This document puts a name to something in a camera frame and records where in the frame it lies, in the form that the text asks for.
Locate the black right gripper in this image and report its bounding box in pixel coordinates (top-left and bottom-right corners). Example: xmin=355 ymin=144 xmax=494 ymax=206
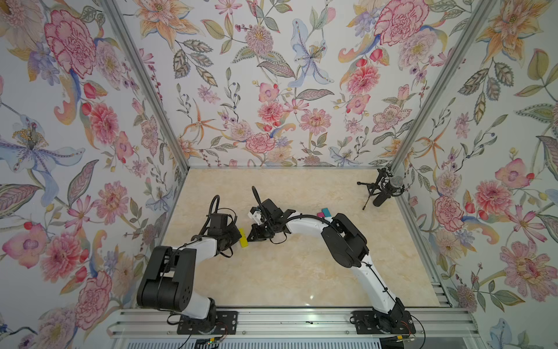
xmin=246 ymin=220 xmax=277 ymax=241

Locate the yellow green block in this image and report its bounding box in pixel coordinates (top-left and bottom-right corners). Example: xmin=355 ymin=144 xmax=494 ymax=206
xmin=239 ymin=228 xmax=248 ymax=248

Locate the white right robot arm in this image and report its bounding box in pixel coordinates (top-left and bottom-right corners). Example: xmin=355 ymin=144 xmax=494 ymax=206
xmin=247 ymin=199 xmax=416 ymax=336

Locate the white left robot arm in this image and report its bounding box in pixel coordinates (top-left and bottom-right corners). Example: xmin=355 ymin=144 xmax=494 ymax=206
xmin=137 ymin=212 xmax=241 ymax=327

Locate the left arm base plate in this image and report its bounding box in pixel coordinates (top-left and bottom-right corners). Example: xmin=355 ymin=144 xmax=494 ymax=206
xmin=177 ymin=311 xmax=238 ymax=335

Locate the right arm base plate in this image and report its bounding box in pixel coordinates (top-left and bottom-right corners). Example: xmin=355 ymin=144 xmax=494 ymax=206
xmin=350 ymin=311 xmax=416 ymax=336

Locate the aluminium frame rail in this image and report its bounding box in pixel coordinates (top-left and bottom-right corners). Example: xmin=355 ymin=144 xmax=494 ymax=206
xmin=108 ymin=307 xmax=480 ymax=340

